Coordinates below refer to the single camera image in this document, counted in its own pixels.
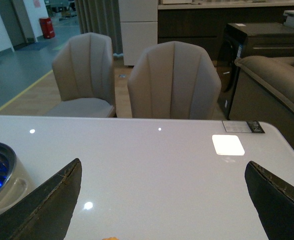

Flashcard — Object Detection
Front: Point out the grey-brown sofa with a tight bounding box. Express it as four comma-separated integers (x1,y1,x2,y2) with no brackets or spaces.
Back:
229,55,294,148

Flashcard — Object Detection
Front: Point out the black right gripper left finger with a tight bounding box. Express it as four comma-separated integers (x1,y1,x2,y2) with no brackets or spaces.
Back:
0,158,82,240

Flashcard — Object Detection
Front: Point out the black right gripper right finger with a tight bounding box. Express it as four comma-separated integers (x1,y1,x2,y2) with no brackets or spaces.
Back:
245,161,294,240

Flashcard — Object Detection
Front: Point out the dark kitchen counter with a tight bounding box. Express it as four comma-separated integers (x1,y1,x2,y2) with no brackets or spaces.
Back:
158,3,294,61

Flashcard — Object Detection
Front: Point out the yellow corn cob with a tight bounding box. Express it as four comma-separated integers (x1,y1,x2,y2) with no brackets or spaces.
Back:
102,237,119,240

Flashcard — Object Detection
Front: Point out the white tall cabinet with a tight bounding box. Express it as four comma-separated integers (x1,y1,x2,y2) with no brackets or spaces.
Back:
118,0,158,66

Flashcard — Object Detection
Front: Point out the beige chair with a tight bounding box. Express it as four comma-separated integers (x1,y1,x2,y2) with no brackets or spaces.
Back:
127,41,221,120
45,32,116,118

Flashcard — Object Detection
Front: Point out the beige electric cooking pot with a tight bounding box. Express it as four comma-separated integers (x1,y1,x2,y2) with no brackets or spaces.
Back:
0,143,35,215

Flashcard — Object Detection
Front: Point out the red box on floor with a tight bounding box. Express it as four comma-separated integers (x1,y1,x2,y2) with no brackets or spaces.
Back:
39,17,55,39

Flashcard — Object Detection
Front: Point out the beige chair on left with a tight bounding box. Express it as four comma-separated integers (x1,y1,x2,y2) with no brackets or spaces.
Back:
45,32,116,118

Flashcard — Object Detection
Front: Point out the grey curtain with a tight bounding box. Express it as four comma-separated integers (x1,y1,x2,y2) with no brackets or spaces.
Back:
75,0,123,54

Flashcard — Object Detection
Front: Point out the table label sticker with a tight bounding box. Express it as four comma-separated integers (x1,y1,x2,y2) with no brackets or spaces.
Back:
222,120,265,134

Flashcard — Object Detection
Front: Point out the beige chair on right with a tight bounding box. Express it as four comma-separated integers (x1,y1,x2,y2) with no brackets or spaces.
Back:
127,41,221,120

